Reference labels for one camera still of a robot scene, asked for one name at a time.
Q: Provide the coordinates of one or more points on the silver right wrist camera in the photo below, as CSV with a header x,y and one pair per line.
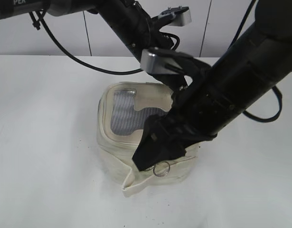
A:
x,y
154,60

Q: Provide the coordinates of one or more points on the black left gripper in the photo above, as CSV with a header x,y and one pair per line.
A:
x,y
170,67

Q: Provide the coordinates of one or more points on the white zippered fabric bag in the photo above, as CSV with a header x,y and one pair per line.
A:
x,y
122,111

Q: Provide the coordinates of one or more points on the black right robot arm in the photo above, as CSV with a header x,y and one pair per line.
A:
x,y
255,63

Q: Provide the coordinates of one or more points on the metal zipper pull with ring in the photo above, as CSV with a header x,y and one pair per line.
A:
x,y
160,169

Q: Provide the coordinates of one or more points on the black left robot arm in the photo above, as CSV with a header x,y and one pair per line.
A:
x,y
138,31

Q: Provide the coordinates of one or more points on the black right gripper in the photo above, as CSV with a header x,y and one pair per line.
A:
x,y
198,119

